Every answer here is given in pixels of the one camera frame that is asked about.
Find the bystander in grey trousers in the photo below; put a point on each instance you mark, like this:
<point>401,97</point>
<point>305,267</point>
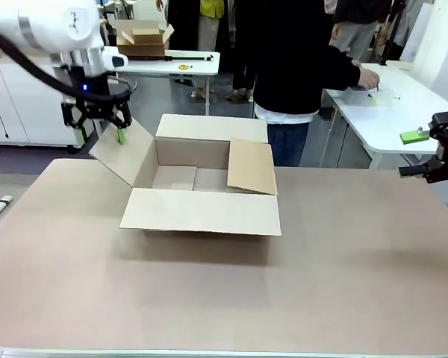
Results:
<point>354,33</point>

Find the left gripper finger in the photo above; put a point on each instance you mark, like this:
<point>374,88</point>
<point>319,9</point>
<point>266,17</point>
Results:
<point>121,125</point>
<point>70,115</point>

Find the white cabinet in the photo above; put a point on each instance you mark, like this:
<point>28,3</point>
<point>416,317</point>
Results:
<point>18,104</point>

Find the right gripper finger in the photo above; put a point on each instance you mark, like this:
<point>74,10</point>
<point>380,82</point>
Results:
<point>414,135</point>
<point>414,171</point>

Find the small open cardboard box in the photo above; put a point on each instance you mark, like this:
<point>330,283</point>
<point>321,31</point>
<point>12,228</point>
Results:
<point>142,44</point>

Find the bystander in yellow top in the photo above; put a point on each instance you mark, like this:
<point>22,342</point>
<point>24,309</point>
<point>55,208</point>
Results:
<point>209,33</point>

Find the brown cardboard packing box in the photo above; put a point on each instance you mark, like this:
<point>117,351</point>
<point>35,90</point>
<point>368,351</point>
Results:
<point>199,212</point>

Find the long black rod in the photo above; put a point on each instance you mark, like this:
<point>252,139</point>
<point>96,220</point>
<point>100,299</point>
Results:
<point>171,58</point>

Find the person's right forearm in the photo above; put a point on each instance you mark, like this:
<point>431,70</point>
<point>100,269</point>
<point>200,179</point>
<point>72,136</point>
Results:
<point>345,69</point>

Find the white leaning board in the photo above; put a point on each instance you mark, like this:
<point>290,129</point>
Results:
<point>433,33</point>

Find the black stand pole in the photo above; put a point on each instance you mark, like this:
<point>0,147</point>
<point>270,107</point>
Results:
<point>392,33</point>

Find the person's right hand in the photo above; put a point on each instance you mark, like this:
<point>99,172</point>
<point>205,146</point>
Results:
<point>369,79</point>

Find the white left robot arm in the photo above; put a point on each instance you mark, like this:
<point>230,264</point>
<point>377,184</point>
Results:
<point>41,22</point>

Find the large white side table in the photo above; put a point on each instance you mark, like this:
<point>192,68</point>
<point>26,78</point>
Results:
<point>388,123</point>

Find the bystander in dark trousers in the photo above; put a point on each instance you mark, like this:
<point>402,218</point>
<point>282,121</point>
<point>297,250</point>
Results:
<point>240,80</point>

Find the white table with grey legs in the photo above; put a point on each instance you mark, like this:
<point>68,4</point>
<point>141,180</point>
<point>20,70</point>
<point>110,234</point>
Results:
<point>205,63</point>

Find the person in black sweater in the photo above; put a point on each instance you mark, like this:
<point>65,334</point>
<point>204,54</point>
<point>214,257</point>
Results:
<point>291,67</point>

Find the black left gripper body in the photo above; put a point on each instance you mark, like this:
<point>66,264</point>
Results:
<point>87,87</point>

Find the yellow tape roll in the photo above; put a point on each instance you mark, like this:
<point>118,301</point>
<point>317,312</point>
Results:
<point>183,67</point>

